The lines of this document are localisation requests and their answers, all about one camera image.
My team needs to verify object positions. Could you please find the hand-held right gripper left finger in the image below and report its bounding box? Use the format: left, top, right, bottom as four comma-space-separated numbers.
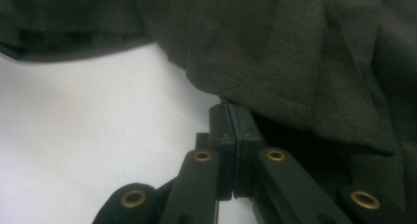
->
209, 103, 236, 201

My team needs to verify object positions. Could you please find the dark pleated skirt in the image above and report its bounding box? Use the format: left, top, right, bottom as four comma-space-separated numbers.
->
0, 0, 417, 224

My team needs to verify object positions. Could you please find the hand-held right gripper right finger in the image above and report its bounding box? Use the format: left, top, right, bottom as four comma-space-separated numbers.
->
227, 99, 268, 199

